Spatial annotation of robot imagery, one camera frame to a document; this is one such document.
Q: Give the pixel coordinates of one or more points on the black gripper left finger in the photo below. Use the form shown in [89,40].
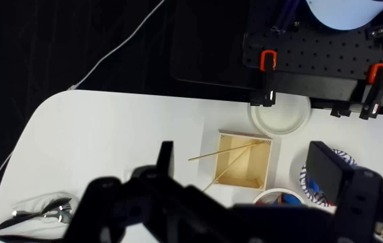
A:
[164,162]

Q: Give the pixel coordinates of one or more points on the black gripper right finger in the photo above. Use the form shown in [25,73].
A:
[345,186]

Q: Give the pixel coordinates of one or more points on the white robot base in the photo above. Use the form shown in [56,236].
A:
[344,15]

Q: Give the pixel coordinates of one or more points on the blue patterned paper plate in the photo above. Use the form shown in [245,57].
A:
[311,190]

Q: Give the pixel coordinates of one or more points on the wooden chopstick upper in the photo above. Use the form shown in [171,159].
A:
[226,150]

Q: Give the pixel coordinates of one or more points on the wooden chopstick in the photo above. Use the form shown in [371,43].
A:
[228,167]
[226,150]

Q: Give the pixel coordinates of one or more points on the white bowl of blocks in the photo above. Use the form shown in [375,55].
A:
[278,196]

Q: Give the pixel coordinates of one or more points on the small wooden box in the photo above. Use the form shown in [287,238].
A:
[252,169]

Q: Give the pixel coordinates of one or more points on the wooden chopstick lower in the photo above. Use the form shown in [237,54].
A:
[228,167]

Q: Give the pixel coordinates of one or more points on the white tape roll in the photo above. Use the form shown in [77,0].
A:
[286,116]

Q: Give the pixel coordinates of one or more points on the right orange black clamp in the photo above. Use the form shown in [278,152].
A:
[373,98]

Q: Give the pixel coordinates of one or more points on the orange black clamp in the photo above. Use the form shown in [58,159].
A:
[264,96]
[373,98]

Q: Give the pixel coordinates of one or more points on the clear bag with metal cutlery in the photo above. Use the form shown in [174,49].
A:
[42,217]

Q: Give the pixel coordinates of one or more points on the left orange black clamp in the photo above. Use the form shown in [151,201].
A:
[264,96]

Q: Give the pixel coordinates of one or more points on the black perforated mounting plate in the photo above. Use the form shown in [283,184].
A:
[306,47]

